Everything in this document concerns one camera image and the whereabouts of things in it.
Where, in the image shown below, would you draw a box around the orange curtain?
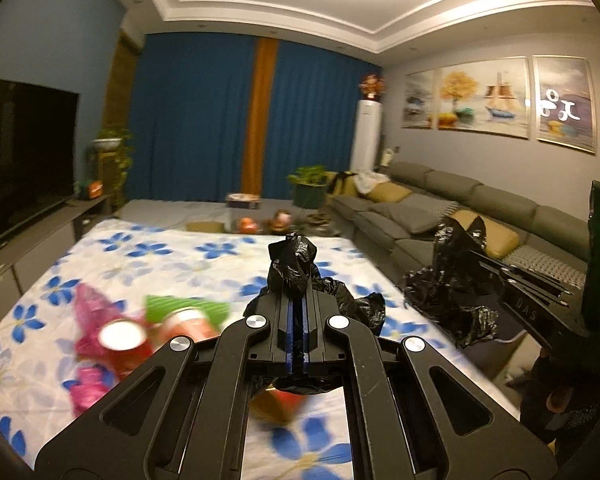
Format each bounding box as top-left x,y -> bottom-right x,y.
242,37 -> 279,196

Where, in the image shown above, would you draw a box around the pink plastic bag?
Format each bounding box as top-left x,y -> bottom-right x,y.
72,282 -> 153,417

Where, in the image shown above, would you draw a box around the checkered cushion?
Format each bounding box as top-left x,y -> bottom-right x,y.
432,199 -> 462,219

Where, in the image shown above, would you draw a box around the brown curtain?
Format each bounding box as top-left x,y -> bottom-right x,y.
102,30 -> 143,201

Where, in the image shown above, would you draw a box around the person's dark clothing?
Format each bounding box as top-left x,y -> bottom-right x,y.
520,345 -> 600,467

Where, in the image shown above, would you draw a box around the yellow cushion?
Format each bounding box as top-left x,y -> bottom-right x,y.
367,182 -> 413,204
450,210 -> 521,261

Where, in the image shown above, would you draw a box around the white standing air conditioner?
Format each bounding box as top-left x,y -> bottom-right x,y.
350,100 -> 383,173

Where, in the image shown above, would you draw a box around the green foam net sleeve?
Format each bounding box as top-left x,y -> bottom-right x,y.
144,294 -> 231,331

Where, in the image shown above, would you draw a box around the red labelled can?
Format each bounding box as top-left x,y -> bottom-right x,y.
157,307 -> 222,356

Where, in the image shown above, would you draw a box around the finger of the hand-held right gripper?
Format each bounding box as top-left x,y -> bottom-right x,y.
500,266 -> 577,309
472,251 -> 589,294

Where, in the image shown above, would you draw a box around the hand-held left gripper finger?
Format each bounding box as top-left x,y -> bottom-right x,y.
34,290 -> 295,480
296,290 -> 556,480

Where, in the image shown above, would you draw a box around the red and gold flower ornament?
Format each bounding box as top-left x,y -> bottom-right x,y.
358,74 -> 385,102

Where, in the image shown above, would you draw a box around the potted plant in dark pot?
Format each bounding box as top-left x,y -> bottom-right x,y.
287,165 -> 329,208

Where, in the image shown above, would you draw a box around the doll head toy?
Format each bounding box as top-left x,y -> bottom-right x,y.
262,210 -> 293,231

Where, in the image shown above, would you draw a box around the blue curtain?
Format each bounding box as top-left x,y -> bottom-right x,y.
127,34 -> 258,203
260,40 -> 383,201

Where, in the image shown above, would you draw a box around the black flat television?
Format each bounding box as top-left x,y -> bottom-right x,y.
0,77 -> 79,253

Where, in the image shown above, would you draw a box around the red and yellow packet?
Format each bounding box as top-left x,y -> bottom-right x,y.
250,384 -> 312,426

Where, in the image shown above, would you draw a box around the yellow tree sailboat painting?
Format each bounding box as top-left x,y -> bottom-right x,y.
437,57 -> 531,138

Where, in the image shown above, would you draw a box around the white clothes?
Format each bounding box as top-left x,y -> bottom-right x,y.
355,171 -> 391,195

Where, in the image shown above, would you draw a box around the trailing plant in white pot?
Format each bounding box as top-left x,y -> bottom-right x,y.
91,129 -> 133,197

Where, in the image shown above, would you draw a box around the grey framed painting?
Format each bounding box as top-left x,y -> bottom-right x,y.
532,55 -> 597,156

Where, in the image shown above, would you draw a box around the small landscape painting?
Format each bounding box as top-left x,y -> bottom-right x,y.
401,71 -> 437,129

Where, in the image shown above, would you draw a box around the black trash bag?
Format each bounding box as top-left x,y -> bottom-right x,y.
267,215 -> 501,397

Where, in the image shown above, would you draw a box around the textured grey cushion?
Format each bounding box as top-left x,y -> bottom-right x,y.
505,247 -> 588,286

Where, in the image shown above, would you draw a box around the printed box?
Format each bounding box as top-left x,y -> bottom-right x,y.
225,192 -> 262,211

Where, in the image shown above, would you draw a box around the grey television cabinet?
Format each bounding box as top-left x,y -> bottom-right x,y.
0,195 -> 113,331

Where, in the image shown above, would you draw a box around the grey sofa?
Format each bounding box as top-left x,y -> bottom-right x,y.
325,161 -> 596,361

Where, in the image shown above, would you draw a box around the red paper cup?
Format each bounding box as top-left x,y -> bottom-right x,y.
97,320 -> 153,378

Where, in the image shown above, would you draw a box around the blue floral blanket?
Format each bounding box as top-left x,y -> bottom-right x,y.
0,217 -> 521,480

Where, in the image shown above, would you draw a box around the black and yellow bag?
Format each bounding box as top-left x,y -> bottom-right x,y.
327,171 -> 358,196

